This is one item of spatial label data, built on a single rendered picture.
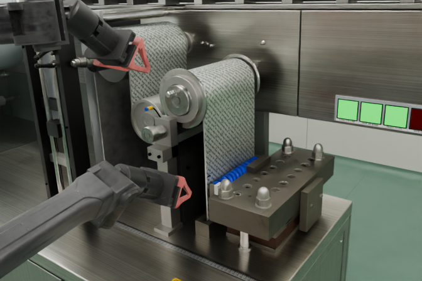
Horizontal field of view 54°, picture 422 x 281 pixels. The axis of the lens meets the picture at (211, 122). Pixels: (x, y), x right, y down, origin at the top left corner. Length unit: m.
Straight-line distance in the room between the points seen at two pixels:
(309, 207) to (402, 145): 2.63
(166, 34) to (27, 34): 0.58
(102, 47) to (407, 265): 2.23
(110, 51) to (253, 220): 0.47
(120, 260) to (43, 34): 0.56
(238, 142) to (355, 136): 2.67
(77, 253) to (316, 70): 0.77
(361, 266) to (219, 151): 1.66
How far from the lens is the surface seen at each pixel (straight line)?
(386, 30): 1.10
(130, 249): 1.08
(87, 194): 0.69
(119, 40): 0.82
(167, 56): 1.22
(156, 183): 0.86
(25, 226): 0.63
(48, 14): 0.72
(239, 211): 0.96
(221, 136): 1.06
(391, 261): 2.68
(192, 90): 0.96
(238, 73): 1.11
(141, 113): 1.11
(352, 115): 1.15
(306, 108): 1.20
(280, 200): 0.99
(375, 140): 3.71
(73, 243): 1.14
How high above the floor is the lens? 1.50
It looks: 18 degrees down
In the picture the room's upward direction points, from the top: 2 degrees counter-clockwise
